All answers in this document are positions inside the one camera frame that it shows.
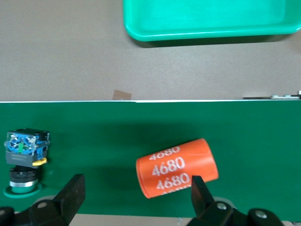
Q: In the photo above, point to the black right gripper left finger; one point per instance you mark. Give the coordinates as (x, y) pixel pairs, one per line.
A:
(70, 200)

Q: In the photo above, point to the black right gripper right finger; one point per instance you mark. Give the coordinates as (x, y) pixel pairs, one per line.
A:
(204, 207)

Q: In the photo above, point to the orange 4680 cylinder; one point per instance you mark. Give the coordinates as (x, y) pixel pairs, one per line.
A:
(176, 164)

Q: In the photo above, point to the green push button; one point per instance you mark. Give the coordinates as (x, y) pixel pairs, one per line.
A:
(26, 153)

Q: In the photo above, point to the green conveyor belt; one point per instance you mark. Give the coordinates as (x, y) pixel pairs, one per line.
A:
(211, 122)

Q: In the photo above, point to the brown tape piece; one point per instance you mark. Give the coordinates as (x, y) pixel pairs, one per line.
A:
(122, 94)

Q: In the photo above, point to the green plastic tray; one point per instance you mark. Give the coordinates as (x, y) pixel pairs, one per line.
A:
(211, 16)

